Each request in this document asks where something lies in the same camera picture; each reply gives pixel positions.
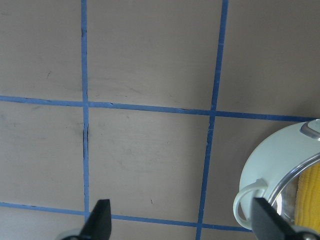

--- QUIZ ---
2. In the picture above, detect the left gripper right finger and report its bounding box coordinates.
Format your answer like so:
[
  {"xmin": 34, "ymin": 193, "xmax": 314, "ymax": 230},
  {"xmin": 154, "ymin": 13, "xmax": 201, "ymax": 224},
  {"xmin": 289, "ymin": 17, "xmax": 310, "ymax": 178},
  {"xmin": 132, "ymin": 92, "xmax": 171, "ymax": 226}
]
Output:
[{"xmin": 251, "ymin": 197, "xmax": 320, "ymax": 240}]

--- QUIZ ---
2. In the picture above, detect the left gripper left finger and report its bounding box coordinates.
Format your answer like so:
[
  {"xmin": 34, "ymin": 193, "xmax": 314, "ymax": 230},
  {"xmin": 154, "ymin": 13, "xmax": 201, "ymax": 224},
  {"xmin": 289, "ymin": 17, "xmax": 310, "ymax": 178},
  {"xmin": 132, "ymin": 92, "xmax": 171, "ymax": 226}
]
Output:
[{"xmin": 56, "ymin": 199, "xmax": 112, "ymax": 240}]

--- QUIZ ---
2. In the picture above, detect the glass pot lid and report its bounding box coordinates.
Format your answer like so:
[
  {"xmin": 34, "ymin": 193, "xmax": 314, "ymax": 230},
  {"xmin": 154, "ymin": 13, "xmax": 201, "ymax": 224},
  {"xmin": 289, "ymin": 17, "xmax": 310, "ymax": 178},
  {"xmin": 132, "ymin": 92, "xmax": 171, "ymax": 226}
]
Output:
[{"xmin": 268, "ymin": 154, "xmax": 320, "ymax": 232}]

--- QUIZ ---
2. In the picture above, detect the yellow corn cob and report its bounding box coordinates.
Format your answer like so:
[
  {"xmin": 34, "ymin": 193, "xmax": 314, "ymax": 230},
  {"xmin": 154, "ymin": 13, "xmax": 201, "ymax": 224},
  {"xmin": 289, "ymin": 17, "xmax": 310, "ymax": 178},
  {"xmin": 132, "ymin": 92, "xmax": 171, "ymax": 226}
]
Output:
[{"xmin": 294, "ymin": 163, "xmax": 320, "ymax": 233}]

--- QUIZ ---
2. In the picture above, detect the mint green electric pot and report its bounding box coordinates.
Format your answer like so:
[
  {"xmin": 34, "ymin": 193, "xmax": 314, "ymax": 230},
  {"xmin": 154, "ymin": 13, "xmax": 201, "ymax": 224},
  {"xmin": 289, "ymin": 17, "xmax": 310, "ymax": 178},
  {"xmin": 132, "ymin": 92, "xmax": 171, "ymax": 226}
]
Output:
[{"xmin": 233, "ymin": 119, "xmax": 320, "ymax": 230}]

